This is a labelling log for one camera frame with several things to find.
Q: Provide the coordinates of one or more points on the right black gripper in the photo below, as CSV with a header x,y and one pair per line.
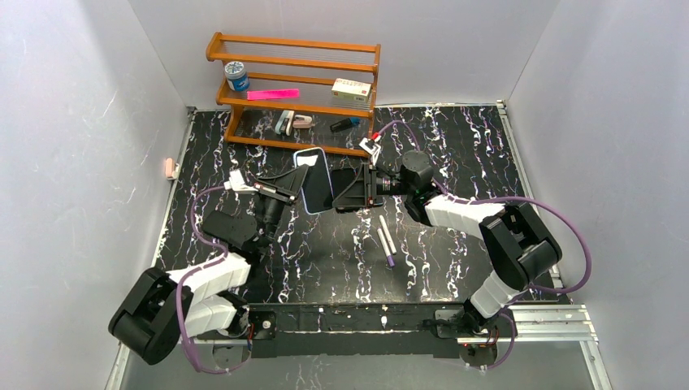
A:
x,y
367,183

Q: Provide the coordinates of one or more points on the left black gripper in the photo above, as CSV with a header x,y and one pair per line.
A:
x,y
276,190

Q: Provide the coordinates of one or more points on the blue phone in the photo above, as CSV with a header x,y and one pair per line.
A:
x,y
316,190

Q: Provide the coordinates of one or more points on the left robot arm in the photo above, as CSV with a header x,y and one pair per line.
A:
x,y
164,309

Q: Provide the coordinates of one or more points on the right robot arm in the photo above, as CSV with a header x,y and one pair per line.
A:
x,y
519,245

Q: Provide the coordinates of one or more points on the white purple marker right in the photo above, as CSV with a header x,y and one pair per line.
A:
x,y
387,234

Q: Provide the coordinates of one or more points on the white purple marker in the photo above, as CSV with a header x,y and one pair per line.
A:
x,y
386,249
387,234

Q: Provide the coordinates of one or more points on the pink small stapler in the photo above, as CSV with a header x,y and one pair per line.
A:
x,y
302,122

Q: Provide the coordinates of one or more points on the teal white stapler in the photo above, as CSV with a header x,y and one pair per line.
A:
x,y
284,125

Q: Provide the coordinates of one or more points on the black marker blue cap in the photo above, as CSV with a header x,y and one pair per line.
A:
x,y
345,124

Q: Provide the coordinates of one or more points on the white purple marker left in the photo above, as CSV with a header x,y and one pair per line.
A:
x,y
386,249

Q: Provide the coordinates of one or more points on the pink flat strip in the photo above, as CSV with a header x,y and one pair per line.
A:
x,y
272,94

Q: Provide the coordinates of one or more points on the orange wooden shelf rack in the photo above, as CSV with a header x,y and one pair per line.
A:
x,y
311,67

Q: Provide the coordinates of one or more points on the white red cardboard box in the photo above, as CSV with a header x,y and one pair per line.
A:
x,y
350,89

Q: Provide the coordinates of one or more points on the blue white round jar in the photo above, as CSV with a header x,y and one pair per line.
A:
x,y
236,76

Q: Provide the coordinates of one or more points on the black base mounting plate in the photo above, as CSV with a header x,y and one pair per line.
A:
x,y
292,345

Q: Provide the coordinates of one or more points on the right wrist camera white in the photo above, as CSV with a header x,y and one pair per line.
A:
x,y
372,147

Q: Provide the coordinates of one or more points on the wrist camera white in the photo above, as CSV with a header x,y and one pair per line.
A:
x,y
372,147
237,184

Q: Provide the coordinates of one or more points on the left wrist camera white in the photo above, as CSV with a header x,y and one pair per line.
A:
x,y
237,184

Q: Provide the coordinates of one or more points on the pink wall clip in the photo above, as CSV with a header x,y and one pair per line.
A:
x,y
171,169

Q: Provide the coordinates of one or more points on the aluminium front rail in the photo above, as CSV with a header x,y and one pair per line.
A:
x,y
524,321

